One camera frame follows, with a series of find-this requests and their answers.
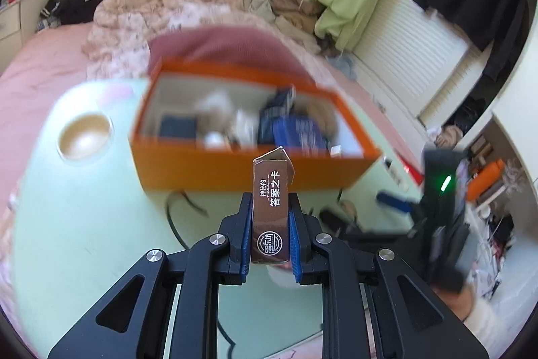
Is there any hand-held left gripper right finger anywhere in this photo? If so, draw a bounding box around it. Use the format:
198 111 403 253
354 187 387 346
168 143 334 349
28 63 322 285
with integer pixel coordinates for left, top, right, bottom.
288 193 490 359

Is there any black clothes pile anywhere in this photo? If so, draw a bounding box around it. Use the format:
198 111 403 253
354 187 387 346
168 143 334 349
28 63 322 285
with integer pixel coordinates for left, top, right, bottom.
40 0 111 27

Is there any small tan cloth bundle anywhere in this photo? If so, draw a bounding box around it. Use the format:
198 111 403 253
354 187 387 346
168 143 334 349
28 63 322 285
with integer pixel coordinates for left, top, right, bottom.
435 125 464 150

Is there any pink bed sheet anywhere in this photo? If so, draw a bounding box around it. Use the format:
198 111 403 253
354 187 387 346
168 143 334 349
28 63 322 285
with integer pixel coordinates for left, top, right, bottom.
0 23 150 217

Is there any blue tin box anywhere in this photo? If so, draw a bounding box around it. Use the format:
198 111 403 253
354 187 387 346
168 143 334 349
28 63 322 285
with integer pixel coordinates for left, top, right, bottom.
272 114 329 156

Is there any beige clothes pile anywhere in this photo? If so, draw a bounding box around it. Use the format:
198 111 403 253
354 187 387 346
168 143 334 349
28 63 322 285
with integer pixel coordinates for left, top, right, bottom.
233 0 324 48

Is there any orange storage box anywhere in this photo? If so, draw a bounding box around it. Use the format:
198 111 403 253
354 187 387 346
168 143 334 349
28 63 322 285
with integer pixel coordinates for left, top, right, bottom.
128 57 383 191

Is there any brown fur ball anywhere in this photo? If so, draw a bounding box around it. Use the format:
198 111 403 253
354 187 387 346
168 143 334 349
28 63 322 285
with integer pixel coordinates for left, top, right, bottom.
302 100 338 142

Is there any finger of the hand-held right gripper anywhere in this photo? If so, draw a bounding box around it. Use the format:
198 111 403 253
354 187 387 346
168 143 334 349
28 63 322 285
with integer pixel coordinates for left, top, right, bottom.
376 191 425 217
319 208 423 246

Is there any white slatted panel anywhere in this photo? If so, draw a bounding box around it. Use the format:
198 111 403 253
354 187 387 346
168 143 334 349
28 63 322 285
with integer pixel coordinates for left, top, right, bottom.
353 0 480 120

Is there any cluttered white shelf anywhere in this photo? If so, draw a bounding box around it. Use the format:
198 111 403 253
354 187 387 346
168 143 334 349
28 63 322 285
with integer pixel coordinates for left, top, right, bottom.
462 113 538 242

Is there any green cartoon-print desktop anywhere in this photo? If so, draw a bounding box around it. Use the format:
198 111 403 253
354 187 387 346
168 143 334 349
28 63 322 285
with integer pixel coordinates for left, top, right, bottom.
23 79 425 359

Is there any white drawer cabinet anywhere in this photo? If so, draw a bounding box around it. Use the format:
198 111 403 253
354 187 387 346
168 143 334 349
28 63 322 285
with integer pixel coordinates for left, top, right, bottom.
0 0 22 41

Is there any pink floral blanket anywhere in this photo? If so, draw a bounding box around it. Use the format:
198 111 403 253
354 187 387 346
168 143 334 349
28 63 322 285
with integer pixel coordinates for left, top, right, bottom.
82 0 295 69

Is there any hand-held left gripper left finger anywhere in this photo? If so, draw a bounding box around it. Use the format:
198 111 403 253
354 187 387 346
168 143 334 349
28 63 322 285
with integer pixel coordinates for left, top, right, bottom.
47 193 255 359

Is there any brown card box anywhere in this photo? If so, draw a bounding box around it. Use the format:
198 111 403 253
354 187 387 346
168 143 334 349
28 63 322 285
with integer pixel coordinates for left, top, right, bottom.
251 146 295 265

